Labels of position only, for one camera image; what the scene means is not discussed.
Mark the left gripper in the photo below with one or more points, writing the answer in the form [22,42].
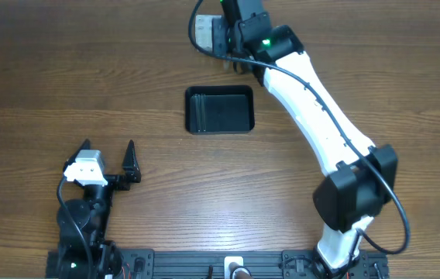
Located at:
[117,182]

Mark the clear test tube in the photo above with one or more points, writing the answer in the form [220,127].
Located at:
[203,114]
[226,65]
[196,114]

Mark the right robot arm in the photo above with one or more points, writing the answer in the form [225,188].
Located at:
[313,112]

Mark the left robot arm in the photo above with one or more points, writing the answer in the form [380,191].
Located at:
[76,217]

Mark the black tray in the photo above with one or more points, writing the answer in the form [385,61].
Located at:
[231,112]

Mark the white test tube rack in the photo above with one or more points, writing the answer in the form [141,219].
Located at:
[204,33]

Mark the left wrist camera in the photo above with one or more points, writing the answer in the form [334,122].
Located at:
[86,168]

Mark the mounting rail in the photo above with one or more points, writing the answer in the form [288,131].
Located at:
[189,265]

